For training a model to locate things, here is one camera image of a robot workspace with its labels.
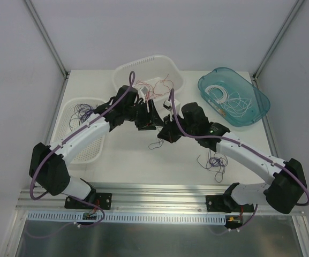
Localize red purple white wires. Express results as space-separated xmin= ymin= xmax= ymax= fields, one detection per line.
xmin=197 ymin=149 xmax=229 ymax=184

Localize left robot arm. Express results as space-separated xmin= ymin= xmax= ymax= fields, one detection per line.
xmin=29 ymin=85 xmax=163 ymax=208

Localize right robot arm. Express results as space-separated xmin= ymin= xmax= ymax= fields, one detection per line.
xmin=158 ymin=100 xmax=309 ymax=214

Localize white deep plastic basket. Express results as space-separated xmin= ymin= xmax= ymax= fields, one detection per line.
xmin=112 ymin=55 xmax=185 ymax=103

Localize white perforated flat basket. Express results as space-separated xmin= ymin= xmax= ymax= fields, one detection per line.
xmin=50 ymin=97 xmax=104 ymax=164

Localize teal transparent plastic bin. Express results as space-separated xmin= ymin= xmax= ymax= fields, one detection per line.
xmin=198 ymin=67 xmax=270 ymax=127

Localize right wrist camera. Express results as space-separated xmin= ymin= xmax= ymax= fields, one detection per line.
xmin=163 ymin=99 xmax=180 ymax=114

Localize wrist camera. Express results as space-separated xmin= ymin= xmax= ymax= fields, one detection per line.
xmin=139 ymin=87 xmax=149 ymax=99
xmin=163 ymin=99 xmax=180 ymax=114

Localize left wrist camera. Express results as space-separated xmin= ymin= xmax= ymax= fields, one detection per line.
xmin=139 ymin=87 xmax=149 ymax=99

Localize red wire in basket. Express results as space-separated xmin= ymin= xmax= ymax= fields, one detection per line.
xmin=135 ymin=74 xmax=175 ymax=99

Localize purple wire coil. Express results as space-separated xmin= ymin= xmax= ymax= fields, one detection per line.
xmin=69 ymin=103 xmax=99 ymax=128

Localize aluminium mounting rail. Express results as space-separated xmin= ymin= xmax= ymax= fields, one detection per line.
xmin=16 ymin=182 xmax=305 ymax=215

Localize left aluminium frame post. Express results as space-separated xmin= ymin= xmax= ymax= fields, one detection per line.
xmin=22 ymin=0 xmax=69 ymax=78

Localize aluminium frame post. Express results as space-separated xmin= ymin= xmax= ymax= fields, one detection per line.
xmin=22 ymin=0 xmax=69 ymax=78
xmin=253 ymin=0 xmax=306 ymax=81

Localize white slotted cable duct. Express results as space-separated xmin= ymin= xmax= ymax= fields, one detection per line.
xmin=27 ymin=211 xmax=226 ymax=225

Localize right aluminium frame post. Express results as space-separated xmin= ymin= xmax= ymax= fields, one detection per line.
xmin=253 ymin=0 xmax=306 ymax=81

